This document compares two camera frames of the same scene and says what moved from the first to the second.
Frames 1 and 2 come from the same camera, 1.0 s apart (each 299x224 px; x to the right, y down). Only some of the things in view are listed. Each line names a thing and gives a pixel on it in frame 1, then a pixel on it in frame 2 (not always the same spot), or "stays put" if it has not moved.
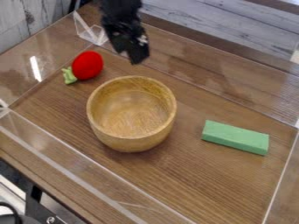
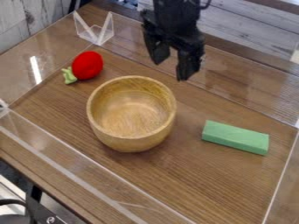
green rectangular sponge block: (236, 136) stays put
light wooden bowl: (132, 110) stays put
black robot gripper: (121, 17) -> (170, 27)
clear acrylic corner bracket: (92, 32) stays put
